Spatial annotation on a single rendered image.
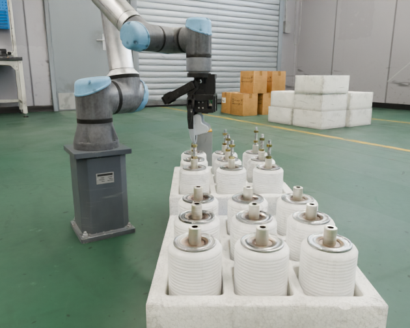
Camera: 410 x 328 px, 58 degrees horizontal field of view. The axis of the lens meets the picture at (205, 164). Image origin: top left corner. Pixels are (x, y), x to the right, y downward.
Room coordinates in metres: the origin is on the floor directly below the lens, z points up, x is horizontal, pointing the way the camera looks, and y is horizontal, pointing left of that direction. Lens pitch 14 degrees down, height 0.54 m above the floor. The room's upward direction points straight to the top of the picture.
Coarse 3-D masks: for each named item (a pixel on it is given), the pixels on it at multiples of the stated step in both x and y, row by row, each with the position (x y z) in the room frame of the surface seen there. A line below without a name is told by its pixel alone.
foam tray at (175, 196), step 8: (176, 168) 1.41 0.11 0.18; (208, 168) 1.41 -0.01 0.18; (176, 176) 1.28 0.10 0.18; (176, 184) 1.19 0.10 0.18; (248, 184) 1.19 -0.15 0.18; (176, 192) 1.10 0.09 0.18; (288, 192) 1.10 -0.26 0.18; (176, 200) 1.05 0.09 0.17; (224, 200) 1.06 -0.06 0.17; (272, 200) 1.06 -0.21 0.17; (176, 208) 1.05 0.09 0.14; (224, 208) 1.06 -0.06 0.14; (272, 208) 1.06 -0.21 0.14
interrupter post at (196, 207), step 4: (192, 204) 0.71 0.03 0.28; (196, 204) 0.71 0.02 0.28; (200, 204) 0.71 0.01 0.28; (192, 208) 0.71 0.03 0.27; (196, 208) 0.70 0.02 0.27; (200, 208) 0.71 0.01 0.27; (192, 212) 0.71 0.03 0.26; (196, 212) 0.70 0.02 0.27; (200, 212) 0.71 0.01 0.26; (192, 216) 0.71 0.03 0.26; (196, 216) 0.70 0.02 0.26; (200, 216) 0.71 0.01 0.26
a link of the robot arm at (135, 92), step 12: (108, 24) 1.32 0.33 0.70; (108, 36) 1.32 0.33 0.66; (108, 48) 1.33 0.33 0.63; (120, 48) 1.32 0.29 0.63; (108, 60) 1.33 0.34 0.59; (120, 60) 1.31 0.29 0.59; (132, 60) 1.35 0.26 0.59; (120, 72) 1.29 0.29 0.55; (132, 72) 1.31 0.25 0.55; (120, 84) 1.28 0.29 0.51; (132, 84) 1.30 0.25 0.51; (144, 84) 1.36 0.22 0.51; (132, 96) 1.29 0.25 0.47; (144, 96) 1.33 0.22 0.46; (132, 108) 1.31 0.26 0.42
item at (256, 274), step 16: (240, 256) 0.57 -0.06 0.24; (256, 256) 0.55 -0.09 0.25; (272, 256) 0.55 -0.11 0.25; (288, 256) 0.57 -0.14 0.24; (240, 272) 0.57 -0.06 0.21; (256, 272) 0.55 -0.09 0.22; (272, 272) 0.55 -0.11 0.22; (240, 288) 0.57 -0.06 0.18; (256, 288) 0.55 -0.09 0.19; (272, 288) 0.55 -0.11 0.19
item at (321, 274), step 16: (304, 240) 0.61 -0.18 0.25; (304, 256) 0.58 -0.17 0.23; (320, 256) 0.56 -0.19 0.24; (336, 256) 0.55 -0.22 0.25; (352, 256) 0.56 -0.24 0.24; (304, 272) 0.58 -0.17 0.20; (320, 272) 0.55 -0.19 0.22; (336, 272) 0.55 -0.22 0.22; (352, 272) 0.56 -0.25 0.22; (304, 288) 0.58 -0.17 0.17; (320, 288) 0.55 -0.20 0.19; (336, 288) 0.55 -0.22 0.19; (352, 288) 0.56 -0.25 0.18
